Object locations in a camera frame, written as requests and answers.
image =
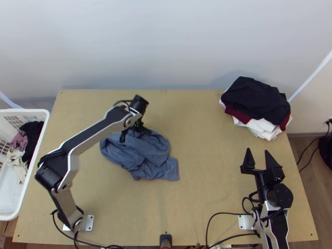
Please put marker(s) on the white laundry basket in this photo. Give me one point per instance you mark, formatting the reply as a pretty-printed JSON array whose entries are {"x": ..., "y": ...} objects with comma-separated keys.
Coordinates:
[{"x": 10, "y": 202}]

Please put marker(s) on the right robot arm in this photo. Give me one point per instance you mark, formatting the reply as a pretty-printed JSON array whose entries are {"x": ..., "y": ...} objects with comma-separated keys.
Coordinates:
[{"x": 281, "y": 195}]

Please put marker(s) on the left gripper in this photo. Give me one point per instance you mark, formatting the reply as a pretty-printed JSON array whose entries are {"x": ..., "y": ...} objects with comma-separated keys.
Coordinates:
[{"x": 141, "y": 130}]

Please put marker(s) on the white wall socket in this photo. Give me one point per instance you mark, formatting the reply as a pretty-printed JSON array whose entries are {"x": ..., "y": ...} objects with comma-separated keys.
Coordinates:
[{"x": 329, "y": 121}]

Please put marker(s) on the white wall conduit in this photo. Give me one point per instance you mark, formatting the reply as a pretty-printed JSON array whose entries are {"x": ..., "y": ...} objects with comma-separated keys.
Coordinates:
[{"x": 311, "y": 75}]

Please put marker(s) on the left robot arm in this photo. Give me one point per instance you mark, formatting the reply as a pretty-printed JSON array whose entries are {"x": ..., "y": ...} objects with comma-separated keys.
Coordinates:
[{"x": 85, "y": 134}]

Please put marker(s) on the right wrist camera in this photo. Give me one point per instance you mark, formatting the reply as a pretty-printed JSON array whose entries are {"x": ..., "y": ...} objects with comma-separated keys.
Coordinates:
[{"x": 277, "y": 176}]

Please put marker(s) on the heap of clothes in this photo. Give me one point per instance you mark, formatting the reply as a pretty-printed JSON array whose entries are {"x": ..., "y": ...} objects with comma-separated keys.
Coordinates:
[{"x": 28, "y": 140}]

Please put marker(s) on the blue t-shirt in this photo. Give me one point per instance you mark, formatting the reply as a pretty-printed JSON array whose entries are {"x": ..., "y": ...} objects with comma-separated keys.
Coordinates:
[{"x": 145, "y": 155}]

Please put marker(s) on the pile of folded clothes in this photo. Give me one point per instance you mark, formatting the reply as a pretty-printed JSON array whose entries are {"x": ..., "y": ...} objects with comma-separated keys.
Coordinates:
[{"x": 256, "y": 103}]

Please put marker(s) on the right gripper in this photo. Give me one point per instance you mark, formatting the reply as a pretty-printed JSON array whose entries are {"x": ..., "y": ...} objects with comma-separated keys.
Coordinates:
[{"x": 261, "y": 181}]

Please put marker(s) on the black bag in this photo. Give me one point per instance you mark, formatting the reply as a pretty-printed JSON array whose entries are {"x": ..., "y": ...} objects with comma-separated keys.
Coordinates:
[{"x": 326, "y": 150}]

